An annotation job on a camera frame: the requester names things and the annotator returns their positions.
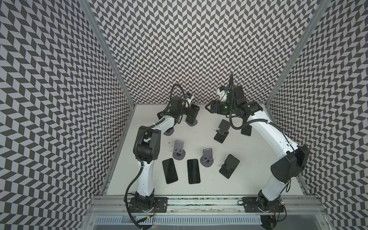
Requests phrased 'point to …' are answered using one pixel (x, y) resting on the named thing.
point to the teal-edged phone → (190, 118)
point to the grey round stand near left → (178, 153)
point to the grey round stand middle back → (195, 122)
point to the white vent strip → (180, 220)
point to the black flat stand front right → (229, 166)
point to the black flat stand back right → (223, 132)
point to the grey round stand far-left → (169, 132)
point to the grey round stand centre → (207, 159)
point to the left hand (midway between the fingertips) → (194, 105)
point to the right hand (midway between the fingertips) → (210, 109)
